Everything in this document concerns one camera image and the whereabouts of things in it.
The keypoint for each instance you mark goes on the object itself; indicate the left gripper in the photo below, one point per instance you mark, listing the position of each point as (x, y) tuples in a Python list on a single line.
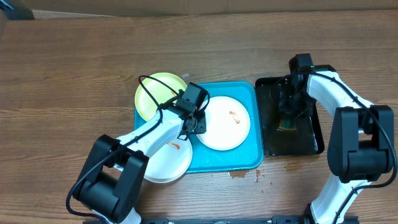
[(202, 125)]

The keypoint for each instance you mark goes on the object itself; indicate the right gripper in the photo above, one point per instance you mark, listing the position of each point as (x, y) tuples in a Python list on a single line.
[(288, 106)]

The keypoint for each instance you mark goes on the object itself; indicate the yellow green sponge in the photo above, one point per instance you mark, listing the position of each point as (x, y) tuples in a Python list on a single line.
[(287, 124)]

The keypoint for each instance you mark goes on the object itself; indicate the white plate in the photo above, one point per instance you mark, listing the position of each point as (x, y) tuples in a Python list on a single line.
[(227, 124), (170, 162)]

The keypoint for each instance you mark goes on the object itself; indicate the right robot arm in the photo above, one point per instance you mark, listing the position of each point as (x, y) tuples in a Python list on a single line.
[(360, 152)]

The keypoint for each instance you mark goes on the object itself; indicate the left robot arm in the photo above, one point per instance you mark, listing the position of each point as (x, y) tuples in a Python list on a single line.
[(111, 178)]

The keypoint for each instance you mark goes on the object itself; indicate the black rectangular water tray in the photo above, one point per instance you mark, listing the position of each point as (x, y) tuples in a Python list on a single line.
[(307, 139)]

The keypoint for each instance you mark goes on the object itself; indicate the teal plastic tray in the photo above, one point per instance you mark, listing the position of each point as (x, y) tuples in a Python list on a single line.
[(247, 155)]

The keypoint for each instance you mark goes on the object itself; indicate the yellow-green plate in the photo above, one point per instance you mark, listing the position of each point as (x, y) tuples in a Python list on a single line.
[(145, 105)]

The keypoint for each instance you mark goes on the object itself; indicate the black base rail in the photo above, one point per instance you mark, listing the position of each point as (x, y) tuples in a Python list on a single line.
[(273, 220)]

